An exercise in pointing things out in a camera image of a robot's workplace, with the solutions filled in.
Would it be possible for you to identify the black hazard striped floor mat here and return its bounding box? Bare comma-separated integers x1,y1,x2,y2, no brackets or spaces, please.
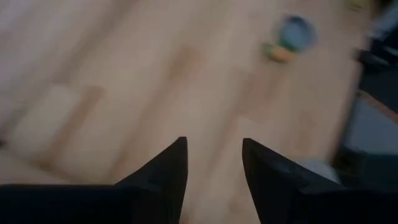
357,30,398,114

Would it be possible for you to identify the short yellow green can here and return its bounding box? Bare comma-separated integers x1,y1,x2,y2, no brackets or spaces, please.
261,14,320,65

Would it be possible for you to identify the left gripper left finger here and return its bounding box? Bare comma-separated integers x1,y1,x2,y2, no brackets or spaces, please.
0,136,188,224

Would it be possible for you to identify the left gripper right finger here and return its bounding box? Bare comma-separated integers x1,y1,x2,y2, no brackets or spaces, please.
242,138,398,224

